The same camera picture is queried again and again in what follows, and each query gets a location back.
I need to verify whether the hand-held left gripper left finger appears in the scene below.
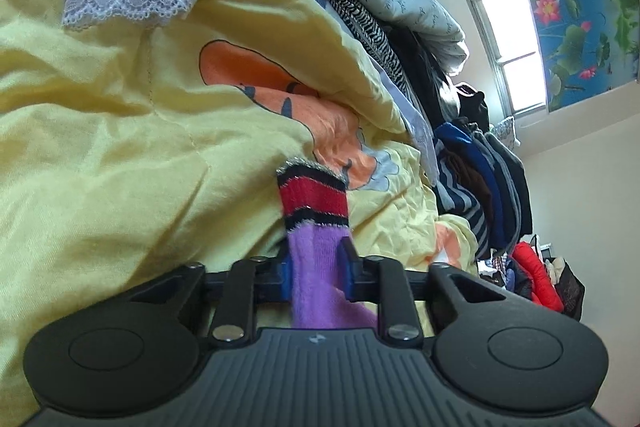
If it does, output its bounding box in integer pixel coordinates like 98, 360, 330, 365
127, 256, 293, 348

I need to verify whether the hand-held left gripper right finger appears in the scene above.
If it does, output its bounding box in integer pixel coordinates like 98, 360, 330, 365
339, 239, 503, 344

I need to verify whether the purple sock with striped cuff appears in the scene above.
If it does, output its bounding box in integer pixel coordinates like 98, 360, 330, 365
275, 161, 382, 331

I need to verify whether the pile of dark clothes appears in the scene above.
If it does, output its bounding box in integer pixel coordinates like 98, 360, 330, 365
392, 24, 490, 135

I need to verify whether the blue grey striped garment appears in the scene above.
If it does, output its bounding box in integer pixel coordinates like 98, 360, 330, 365
431, 121, 534, 260

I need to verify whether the pale lavender cloth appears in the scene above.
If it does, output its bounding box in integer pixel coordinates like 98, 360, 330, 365
377, 69, 443, 188

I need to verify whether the red garment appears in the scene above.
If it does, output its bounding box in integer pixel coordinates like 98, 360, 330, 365
509, 241, 564, 314

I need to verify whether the white floral pillow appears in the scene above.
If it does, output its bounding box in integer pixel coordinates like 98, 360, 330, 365
492, 116, 522, 150

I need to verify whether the black bag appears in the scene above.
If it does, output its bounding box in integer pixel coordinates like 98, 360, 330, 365
534, 234, 586, 322

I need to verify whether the yellow cartoon printed blanket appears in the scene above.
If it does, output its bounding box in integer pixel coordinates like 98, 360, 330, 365
0, 0, 482, 410

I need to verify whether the black and white striped garment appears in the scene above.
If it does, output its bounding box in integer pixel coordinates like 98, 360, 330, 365
319, 0, 417, 94

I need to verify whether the window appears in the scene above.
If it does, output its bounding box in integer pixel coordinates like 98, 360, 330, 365
465, 0, 549, 118

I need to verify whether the blue lotus flower curtain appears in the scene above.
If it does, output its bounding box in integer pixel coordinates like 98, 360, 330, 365
517, 0, 640, 114

